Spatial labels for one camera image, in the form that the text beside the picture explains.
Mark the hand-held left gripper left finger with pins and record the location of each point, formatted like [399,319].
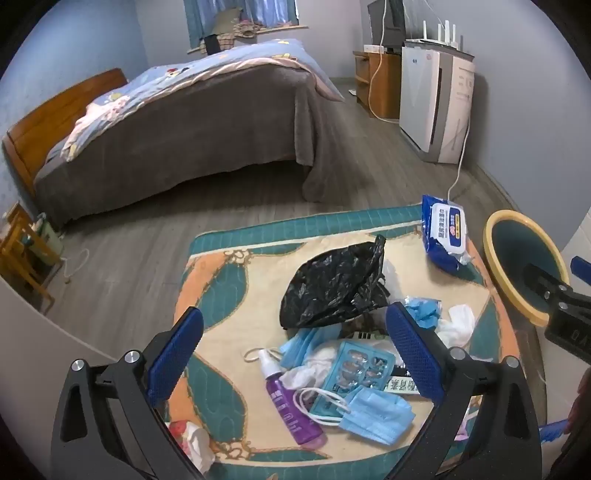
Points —
[175,357]

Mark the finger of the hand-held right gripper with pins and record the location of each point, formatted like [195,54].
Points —
[549,286]
[581,267]

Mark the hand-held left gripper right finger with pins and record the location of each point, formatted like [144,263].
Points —
[411,353]

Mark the blue glove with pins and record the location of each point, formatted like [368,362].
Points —
[422,311]

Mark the yellow rimmed teal bin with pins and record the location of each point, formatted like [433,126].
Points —
[512,249]

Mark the blue face mask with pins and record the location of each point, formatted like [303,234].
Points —
[300,346]
[376,410]

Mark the blue wet wipes packet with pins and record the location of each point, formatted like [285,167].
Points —
[443,230]

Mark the person's right hand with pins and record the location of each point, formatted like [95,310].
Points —
[581,401]

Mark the teal blister pack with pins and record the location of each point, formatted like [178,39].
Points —
[355,369]

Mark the white red crumpled tissue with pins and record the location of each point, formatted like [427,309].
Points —
[194,443]

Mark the pink wrapper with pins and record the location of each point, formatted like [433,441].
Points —
[466,422]

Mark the horse print quilted mat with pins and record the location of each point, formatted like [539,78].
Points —
[258,295]

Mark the blue plastic scrap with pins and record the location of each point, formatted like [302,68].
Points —
[551,430]

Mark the black plastic bag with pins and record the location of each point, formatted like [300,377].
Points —
[328,286]

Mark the purple spray bottle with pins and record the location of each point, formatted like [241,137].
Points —
[288,406]

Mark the wooden bedside stool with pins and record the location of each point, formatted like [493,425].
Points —
[23,258]

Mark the white air purifier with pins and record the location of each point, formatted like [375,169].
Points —
[429,101]

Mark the bed with grey cover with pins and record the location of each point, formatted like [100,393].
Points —
[207,124]

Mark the wooden cabinet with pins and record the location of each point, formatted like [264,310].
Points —
[383,83]

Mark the white router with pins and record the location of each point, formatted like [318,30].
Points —
[438,44]

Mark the blue printed quilt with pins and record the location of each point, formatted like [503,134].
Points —
[184,78]

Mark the flat white box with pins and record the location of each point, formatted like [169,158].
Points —
[374,47]

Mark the black monitor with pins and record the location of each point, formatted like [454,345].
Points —
[388,21]

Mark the beige clothes pile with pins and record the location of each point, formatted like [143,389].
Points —
[231,30]

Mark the wooden window sill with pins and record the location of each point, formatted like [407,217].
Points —
[286,26]

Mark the blue curtain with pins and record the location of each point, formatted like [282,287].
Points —
[263,11]

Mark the wooden bed frame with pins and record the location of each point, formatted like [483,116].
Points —
[51,124]

